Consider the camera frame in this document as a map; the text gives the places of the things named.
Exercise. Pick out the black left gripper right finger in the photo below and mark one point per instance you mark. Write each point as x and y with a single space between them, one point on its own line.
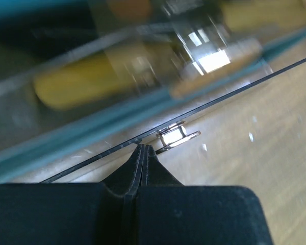
168 212

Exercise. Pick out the yellow screwdriver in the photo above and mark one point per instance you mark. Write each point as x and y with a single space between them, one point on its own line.
96 77

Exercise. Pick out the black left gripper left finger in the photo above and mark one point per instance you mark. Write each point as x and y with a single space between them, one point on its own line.
73 213

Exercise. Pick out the teal drawer cabinet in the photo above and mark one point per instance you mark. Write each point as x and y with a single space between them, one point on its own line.
91 127

